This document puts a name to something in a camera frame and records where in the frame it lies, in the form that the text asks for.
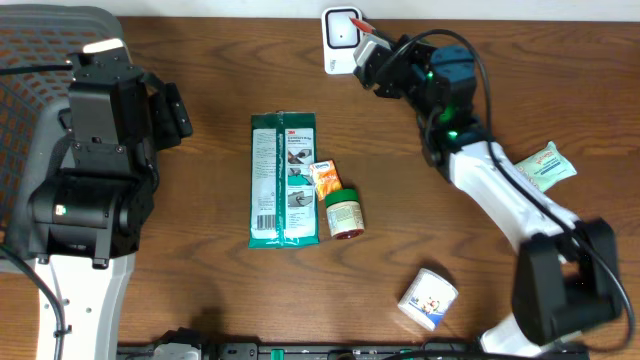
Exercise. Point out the white red package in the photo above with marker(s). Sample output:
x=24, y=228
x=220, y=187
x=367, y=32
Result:
x=283, y=207

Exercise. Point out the white barcode scanner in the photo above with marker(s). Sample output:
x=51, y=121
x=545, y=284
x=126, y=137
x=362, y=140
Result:
x=340, y=39

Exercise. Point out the teal white snack packet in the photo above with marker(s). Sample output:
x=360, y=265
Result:
x=546, y=167

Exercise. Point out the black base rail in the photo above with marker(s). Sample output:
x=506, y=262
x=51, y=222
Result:
x=189, y=344

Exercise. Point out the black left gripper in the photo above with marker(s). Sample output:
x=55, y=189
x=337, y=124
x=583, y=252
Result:
x=178, y=119

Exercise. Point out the small orange carton box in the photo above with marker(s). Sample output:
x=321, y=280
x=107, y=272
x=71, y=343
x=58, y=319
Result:
x=325, y=178

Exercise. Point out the grey plastic mesh basket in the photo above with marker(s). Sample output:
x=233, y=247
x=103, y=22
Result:
x=32, y=35

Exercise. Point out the white blue labelled jar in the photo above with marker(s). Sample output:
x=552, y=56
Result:
x=428, y=299

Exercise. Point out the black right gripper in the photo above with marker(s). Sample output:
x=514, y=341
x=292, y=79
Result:
x=413, y=52

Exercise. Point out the red coffee stick sachet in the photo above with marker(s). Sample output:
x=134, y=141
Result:
x=362, y=25

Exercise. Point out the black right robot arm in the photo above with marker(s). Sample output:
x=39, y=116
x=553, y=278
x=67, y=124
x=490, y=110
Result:
x=567, y=278

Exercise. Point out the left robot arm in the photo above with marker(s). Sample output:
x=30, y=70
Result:
x=87, y=214

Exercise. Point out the green lid white jar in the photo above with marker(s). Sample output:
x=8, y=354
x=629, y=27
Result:
x=344, y=214

